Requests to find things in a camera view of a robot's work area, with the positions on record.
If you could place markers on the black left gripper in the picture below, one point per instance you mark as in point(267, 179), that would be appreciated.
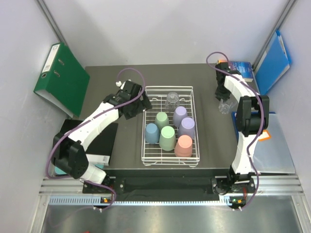
point(144, 106)

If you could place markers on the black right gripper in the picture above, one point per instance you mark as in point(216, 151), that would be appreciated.
point(219, 95)

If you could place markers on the clear plastic cup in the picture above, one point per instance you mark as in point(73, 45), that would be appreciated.
point(226, 106)
point(172, 101)

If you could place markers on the dark green cup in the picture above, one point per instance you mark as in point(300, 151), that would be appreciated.
point(161, 120)

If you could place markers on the purple cup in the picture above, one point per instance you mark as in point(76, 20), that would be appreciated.
point(187, 127)
point(179, 114)

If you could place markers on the light green cup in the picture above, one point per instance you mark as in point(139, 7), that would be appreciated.
point(167, 139)

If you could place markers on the purple cup front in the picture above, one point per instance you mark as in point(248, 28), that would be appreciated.
point(187, 127)

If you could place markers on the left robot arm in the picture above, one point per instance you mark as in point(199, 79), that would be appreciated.
point(69, 149)

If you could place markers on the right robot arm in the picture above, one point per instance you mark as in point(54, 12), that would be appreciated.
point(252, 118)

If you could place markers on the blue cup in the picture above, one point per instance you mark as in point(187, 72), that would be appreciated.
point(152, 133)

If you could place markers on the blue paperback book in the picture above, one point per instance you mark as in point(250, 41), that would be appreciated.
point(244, 68)

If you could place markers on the pink cup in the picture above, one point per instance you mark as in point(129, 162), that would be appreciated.
point(183, 147)

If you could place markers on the blue folder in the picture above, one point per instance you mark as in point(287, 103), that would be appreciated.
point(274, 63)

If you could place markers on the white wire dish rack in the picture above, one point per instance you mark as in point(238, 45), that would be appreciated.
point(153, 154)

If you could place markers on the green ring binder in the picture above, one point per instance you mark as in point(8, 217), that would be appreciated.
point(63, 81)

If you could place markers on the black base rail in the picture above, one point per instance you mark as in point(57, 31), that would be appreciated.
point(171, 188)

